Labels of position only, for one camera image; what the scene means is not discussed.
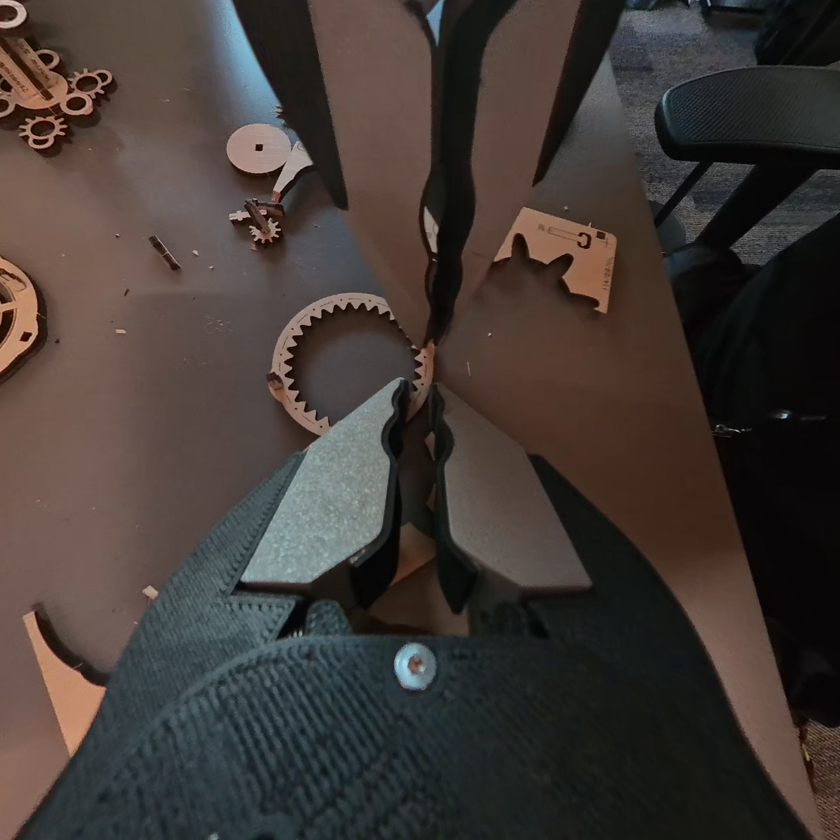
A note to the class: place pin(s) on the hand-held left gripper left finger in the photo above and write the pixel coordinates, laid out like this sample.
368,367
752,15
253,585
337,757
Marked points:
321,518

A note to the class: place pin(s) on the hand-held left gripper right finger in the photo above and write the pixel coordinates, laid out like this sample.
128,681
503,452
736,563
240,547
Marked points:
518,525

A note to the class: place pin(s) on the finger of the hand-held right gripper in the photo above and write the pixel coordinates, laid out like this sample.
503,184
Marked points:
518,111
374,131

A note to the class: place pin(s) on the wooden model with loop arms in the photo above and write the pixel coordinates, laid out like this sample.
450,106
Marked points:
39,85

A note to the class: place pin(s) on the wooden disc with square hole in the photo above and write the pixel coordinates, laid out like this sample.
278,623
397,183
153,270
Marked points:
246,151

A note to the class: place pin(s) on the square wooden offcut gear cutout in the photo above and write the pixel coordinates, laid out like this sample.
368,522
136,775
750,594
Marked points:
413,558

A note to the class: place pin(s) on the small wooden gear on axle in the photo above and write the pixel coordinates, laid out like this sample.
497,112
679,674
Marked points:
266,229

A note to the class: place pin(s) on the long wooden offcut sheet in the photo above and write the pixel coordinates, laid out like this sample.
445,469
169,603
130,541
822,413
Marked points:
577,275

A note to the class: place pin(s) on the small dark wooden peg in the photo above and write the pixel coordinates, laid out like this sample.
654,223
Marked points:
164,253

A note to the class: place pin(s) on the black office chair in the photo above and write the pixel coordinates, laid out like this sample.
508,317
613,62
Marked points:
741,111

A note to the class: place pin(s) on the black backpack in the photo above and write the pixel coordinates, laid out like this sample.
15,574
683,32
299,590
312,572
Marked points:
774,525

